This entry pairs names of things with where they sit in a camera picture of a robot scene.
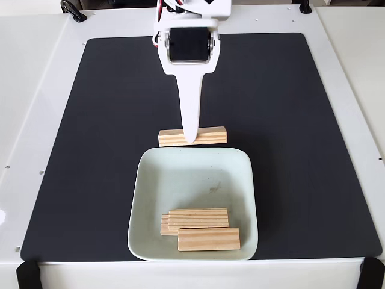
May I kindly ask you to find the red black white servo cable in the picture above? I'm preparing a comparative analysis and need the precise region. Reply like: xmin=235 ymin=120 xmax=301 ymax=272
xmin=151 ymin=0 xmax=167 ymax=48

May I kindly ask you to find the wooden block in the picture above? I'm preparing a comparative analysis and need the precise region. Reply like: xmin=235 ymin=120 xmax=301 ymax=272
xmin=158 ymin=126 xmax=229 ymax=148
xmin=168 ymin=208 xmax=230 ymax=232
xmin=177 ymin=227 xmax=241 ymax=252
xmin=159 ymin=214 xmax=181 ymax=237

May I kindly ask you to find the black table mat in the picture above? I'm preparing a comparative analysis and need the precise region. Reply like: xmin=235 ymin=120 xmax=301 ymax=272
xmin=20 ymin=32 xmax=383 ymax=262

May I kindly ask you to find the pale green square plate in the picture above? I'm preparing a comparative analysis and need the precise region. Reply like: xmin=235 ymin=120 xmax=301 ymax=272
xmin=127 ymin=146 xmax=259 ymax=262

